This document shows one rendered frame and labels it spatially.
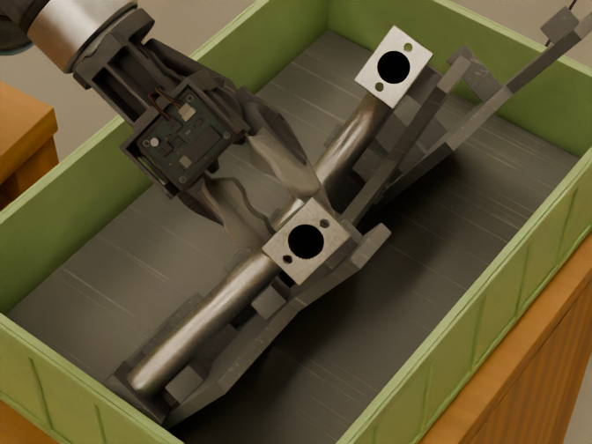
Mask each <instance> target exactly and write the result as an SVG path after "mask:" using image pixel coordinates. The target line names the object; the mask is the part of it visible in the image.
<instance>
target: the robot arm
mask: <svg viewBox="0 0 592 444"><path fill-rule="evenodd" d="M137 7H138V1H137V0H0V56H14V55H17V54H20V53H23V52H25V51H27V50H28V49H29V48H31V47H32V46H34V45H36V46H37V47H38V48H39V49H40V50H41V51H42V52H43V53H44V54H45V55H46V56H47V57H48V58H49V59H50V60H51V61H52V62H53V63H54V64H55V65H56V66H57V67H58V68H59V69H60V70H61V71H62V72H63V73H64V74H71V73H73V75H72V76H73V78H74V79H75V80H76V81H77V82H78V83H79V84H80V85H81V86H82V87H83V88H84V89H85V90H88V89H90V88H92V89H93V90H94V91H95V92H96V93H97V94H98V95H99V96H100V97H101V98H102V99H103V100H104V101H105V102H106V103H107V104H108V105H109V106H110V107H111V108H112V109H113V110H114V111H115V112H116V113H117V114H118V115H119V116H120V117H121V118H122V119H123V120H124V121H125V122H126V123H127V124H128V125H129V126H130V127H131V128H132V129H133V133H132V134H131V135H130V136H129V137H128V138H127V139H126V140H125V141H124V142H123V143H122V144H121V145H120V146H119V148H120V149H121V150H122V151H123V152H124V153H125V154H126V155H127V156H128V157H129V158H130V159H131V160H132V161H133V162H134V163H135V164H136V165H137V166H138V167H139V168H140V169H141V170H142V171H143V172H144V173H145V174H146V175H147V176H148V177H149V178H150V179H151V180H152V181H153V182H154V183H155V184H156V185H157V186H158V187H159V188H160V189H161V190H162V191H163V192H164V193H165V194H166V195H167V196H168V197H169V198H170V199H171V200H172V199H173V198H174V197H175V196H178V198H179V199H180V200H181V201H182V202H183V203H184V204H185V205H186V206H187V207H188V208H190V209H191V210H192V211H193V212H195V213H197V214H199V215H201V216H203V217H205V218H207V219H209V220H211V221H214V222H216V223H218V224H220V225H222V226H223V227H224V228H225V230H226V233H227V234H228V236H229V237H230V238H231V239H232V240H233V242H234V243H235V244H237V245H238V246H239V247H241V248H252V249H254V250H256V251H258V252H260V253H262V254H264V255H266V256H268V255H267V254H266V253H265V252H264V251H263V250H262V246H263V244H264V243H265V242H266V241H267V240H268V239H269V238H270V237H271V236H272V235H273V234H274V233H276V232H277V231H275V230H274V229H273V228H272V226H271V225H270V222H269V220H268V218H267V217H266V216H265V215H263V214H262V213H260V212H258V211H256V210H255V209H254V208H253V207H252V205H251V204H250V203H249V201H248V198H247V194H246V190H245V188H244V187H243V186H242V185H241V183H240V182H239V181H238V180H237V179H236V178H234V177H225V178H211V177H210V176H209V175H208V174H206V173H205V172H204V171H205V170H206V169H207V170H208V171H209V172H210V173H211V174H214V173H215V172H217V171H218V169H219V164H218V157H219V156H220V155H221V154H222V153H223V152H224V151H225V150H226V149H227V148H228V147H229V146H230V145H231V144H239V145H243V144H244V143H245V142H246V143H247V144H248V145H249V146H250V147H251V150H250V162H251V164H252V165H253V166H254V167H256V168H257V169H258V170H259V171H260V172H262V173H264V174H271V175H273V176H275V177H277V178H278V179H279V180H280V181H281V182H283V183H284V185H285V186H286V188H287V190H288V193H289V194H290V195H291V196H294V197H297V198H299V200H301V201H302V202H303V203H304V204H305V203H306V202H307V201H308V200H309V199H310V198H311V197H312V196H315V197H316V198H317V199H318V200H319V201H320V202H321V203H322V204H323V205H324V206H325V207H326V208H327V209H328V210H329V211H330V212H331V213H332V214H333V210H332V208H331V205H330V202H329V199H328V196H327V194H326V192H325V190H324V188H323V186H322V184H321V182H320V180H319V178H318V176H317V175H316V173H315V171H314V169H313V167H312V166H311V164H310V162H309V160H308V159H307V155H306V154H305V152H304V150H303V148H302V147H301V145H300V142H299V141H298V139H297V137H296V136H295V135H294V133H293V131H292V129H291V127H290V125H289V123H288V122H287V120H286V119H285V118H284V117H283V116H282V115H281V114H280V113H279V112H278V111H277V110H276V109H275V108H274V107H273V106H272V105H271V104H270V103H268V102H267V101H265V100H262V99H260V98H258V97H256V96H255V95H254V94H253V93H251V92H250V91H249V90H248V89H247V87H246V86H244V85H243V86H241V87H240V88H239V89H237V87H236V86H235V85H234V83H233V82H232V80H231V79H229V78H226V77H224V76H223V75H221V74H219V73H217V72H216V71H214V70H212V69H210V68H208V67H206V66H204V65H202V64H201V63H199V62H197V61H195V60H193V59H191V58H190V57H188V56H186V55H184V54H182V53H181V52H179V51H177V50H175V49H173V48H170V47H169V46H167V45H166V44H164V43H162V42H160V41H158V40H156V39H154V38H151V39H149V40H148V41H147V42H146V43H145V44H143V43H142V42H141V41H142V40H143V39H144V37H145V36H146V35H147V34H148V33H149V32H150V31H151V29H152V27H153V25H154V23H155V20H154V19H153V18H152V17H151V16H150V15H149V14H148V13H147V12H146V11H145V10H144V9H143V8H139V9H138V8H137ZM246 133H248V135H249V137H246V136H245V134H246ZM146 156H148V157H149V158H150V159H151V160H152V161H153V162H154V163H155V164H156V165H157V166H158V167H159V168H160V170H161V171H162V172H163V173H164V174H163V173H162V172H161V171H160V170H159V169H158V168H157V167H156V166H155V165H154V164H153V163H152V162H151V161H150V160H149V159H148V158H147V157H146ZM139 158H140V159H141V160H142V161H143V162H144V163H145V164H146V165H147V166H148V167H149V168H150V169H151V170H152V171H153V172H154V173H155V174H156V175H157V176H158V177H159V178H160V179H161V180H162V181H163V182H164V183H165V185H164V184H163V183H162V182H161V181H160V180H159V179H158V178H157V177H156V176H155V175H154V174H153V173H152V172H150V171H149V170H148V169H147V168H146V167H145V166H144V165H143V164H142V163H141V162H140V161H139V160H138V159H139ZM167 177H168V178H169V179H170V180H169V179H168V178H167ZM333 215H334V214H333ZM268 257H269V256H268Z"/></svg>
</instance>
